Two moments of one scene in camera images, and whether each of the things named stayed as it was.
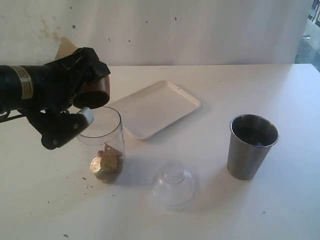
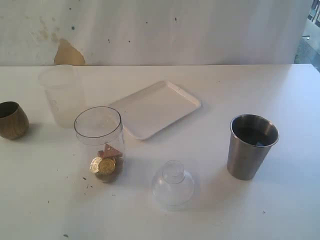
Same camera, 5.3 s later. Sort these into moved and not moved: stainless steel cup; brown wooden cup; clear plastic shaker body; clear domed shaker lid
Moved: brown wooden cup
Not moved: clear plastic shaker body; stainless steel cup; clear domed shaker lid
